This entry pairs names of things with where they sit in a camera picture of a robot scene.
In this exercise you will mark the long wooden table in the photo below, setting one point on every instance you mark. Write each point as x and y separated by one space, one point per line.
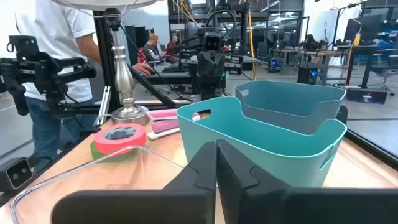
311 53

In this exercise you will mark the seated person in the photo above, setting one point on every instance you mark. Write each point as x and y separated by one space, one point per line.
151 49
171 48

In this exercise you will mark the green tape roll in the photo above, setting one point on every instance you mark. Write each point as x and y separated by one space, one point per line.
99 156

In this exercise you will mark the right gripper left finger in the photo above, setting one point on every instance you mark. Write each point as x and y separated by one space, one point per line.
140 208

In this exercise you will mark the table lamp white shade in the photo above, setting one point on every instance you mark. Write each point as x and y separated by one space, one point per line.
124 77

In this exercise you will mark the pink stapler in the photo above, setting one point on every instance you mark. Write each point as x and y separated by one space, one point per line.
164 124

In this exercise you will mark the black labelled box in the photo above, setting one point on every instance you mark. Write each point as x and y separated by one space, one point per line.
188 59
235 64

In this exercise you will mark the black floor box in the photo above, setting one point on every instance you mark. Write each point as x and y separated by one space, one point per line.
367 96

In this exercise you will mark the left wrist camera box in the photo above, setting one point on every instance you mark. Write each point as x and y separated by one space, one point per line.
213 42

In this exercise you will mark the slate blue plastic bin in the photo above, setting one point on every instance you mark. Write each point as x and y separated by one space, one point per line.
289 105

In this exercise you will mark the computer tower blue light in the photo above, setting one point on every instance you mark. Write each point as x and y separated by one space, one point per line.
308 74
273 66

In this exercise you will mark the dark standing desk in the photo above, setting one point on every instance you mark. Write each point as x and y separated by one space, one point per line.
367 49

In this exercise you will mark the clear plastic tray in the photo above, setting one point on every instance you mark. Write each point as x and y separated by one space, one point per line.
93 193

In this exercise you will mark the black office chair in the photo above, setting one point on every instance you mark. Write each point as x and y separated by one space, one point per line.
384 67

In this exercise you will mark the teal plastic bin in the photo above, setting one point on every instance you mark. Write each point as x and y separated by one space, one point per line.
264 149

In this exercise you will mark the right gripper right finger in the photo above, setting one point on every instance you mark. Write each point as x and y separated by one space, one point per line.
311 208

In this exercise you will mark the black table-level camera box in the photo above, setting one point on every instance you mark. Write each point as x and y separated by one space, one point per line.
18 174

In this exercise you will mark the black desk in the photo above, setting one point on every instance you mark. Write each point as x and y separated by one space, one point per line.
174 77

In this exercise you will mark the pink tape roll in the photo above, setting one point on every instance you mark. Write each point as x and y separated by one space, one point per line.
124 146

